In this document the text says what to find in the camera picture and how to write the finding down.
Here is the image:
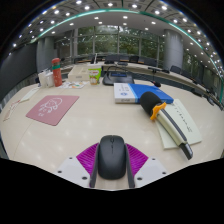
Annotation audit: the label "black orange white handheld tool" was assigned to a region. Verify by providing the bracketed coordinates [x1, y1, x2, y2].
[139, 91, 194, 161]

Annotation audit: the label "black office chairs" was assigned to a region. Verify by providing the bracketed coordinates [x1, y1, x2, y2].
[74, 53, 221, 104]

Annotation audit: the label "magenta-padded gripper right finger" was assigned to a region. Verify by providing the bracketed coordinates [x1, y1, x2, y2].
[124, 143, 168, 190]

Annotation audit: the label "black computer mouse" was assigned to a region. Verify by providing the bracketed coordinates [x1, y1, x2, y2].
[97, 134, 128, 181]

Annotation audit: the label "pink mouse pad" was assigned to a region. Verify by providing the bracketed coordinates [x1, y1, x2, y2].
[25, 94, 80, 127]

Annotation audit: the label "pale green booklet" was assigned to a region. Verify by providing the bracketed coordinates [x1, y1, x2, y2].
[155, 98, 203, 150]

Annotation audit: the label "red bottle with green band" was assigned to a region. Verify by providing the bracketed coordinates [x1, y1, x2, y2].
[51, 57, 63, 88]

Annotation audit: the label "red and white leaflet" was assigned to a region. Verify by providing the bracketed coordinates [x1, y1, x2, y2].
[2, 100, 20, 122]

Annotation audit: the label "white paper leaflet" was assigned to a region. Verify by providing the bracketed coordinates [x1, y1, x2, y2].
[19, 86, 40, 103]

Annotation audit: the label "white paper cup green print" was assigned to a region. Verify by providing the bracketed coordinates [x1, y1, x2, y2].
[87, 65, 103, 86]

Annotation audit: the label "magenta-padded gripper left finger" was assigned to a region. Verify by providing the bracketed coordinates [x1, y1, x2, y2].
[54, 142, 101, 190]

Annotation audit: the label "blue and white book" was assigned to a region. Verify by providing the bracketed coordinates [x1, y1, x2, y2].
[113, 82, 175, 105]

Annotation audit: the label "black desk microphone console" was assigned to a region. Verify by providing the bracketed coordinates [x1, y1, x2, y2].
[101, 66, 162, 88]

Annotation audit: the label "tall white cup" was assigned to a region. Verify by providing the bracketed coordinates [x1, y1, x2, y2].
[38, 71, 48, 88]

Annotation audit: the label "ceiling lights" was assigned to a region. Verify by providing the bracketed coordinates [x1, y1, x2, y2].
[11, 0, 224, 78]

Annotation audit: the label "long curved conference table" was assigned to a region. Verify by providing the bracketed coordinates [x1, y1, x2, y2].
[63, 59, 224, 111]

